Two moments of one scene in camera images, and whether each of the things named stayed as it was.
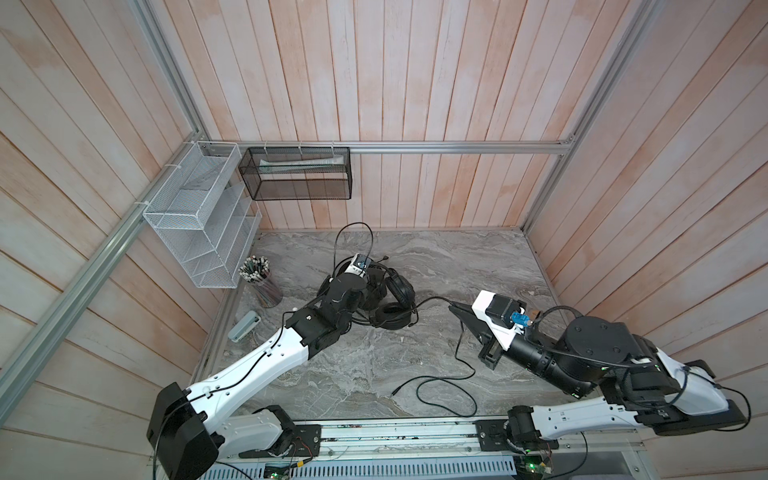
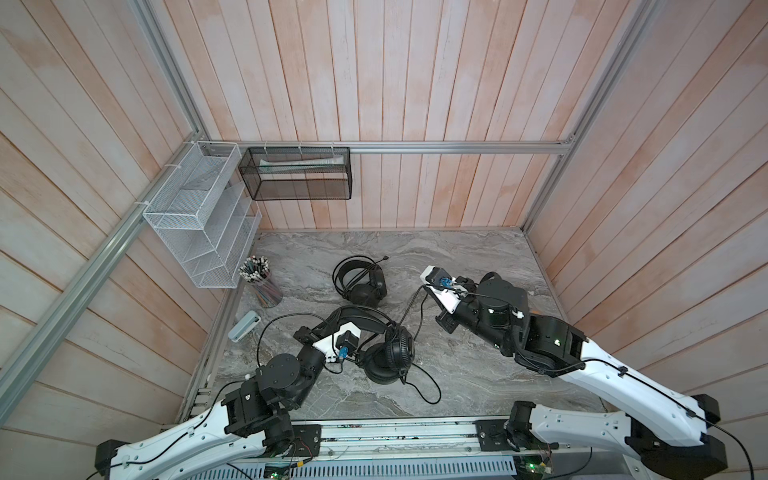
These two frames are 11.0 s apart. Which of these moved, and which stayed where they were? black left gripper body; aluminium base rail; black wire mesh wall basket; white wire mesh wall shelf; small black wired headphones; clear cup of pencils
Moved: small black wired headphones; black left gripper body
Stayed: clear cup of pencils; white wire mesh wall shelf; aluminium base rail; black wire mesh wall basket
